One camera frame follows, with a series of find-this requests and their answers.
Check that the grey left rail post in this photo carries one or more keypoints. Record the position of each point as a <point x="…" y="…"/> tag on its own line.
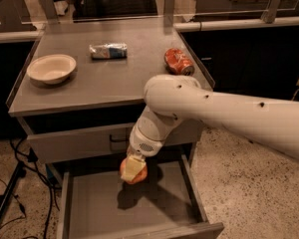
<point x="49" y="10"/>

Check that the black drawer handle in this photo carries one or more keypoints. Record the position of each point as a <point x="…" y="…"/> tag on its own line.
<point x="115" y="140"/>

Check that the grey drawer cabinet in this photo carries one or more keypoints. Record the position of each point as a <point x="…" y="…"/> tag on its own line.
<point x="100" y="91"/>

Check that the grey top drawer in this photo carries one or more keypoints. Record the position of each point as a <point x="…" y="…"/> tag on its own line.
<point x="79" y="143"/>

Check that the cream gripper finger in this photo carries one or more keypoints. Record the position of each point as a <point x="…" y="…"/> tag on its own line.
<point x="132" y="167"/>

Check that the white blue snack packet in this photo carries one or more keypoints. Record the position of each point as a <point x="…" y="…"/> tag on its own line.
<point x="109" y="51"/>

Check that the open grey middle drawer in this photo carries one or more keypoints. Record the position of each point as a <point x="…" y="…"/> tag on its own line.
<point x="97" y="204"/>

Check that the white horizontal rail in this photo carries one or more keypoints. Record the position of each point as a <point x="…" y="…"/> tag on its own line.
<point x="235" y="24"/>

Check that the black stand leg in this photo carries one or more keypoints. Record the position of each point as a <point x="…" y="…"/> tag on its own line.
<point x="8" y="193"/>

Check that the crushed orange soda can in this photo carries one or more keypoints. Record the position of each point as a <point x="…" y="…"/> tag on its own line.
<point x="178" y="63"/>

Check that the grey rail post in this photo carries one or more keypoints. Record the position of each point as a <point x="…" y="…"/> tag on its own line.
<point x="49" y="10"/>
<point x="168" y="11"/>
<point x="269" y="14"/>

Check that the white bowl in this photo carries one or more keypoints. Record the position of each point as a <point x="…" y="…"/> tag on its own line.
<point x="52" y="69"/>

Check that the grey right rail post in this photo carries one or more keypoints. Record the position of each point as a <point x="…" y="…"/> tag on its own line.
<point x="269" y="14"/>

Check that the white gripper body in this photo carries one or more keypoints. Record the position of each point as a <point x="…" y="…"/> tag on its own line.
<point x="142" y="143"/>

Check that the orange fruit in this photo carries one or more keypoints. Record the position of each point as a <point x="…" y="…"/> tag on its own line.
<point x="140" y="178"/>

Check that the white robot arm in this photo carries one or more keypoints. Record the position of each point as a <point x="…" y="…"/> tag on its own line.
<point x="172" y="99"/>

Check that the grey middle rail post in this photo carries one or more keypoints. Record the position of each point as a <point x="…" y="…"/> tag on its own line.
<point x="168" y="11"/>

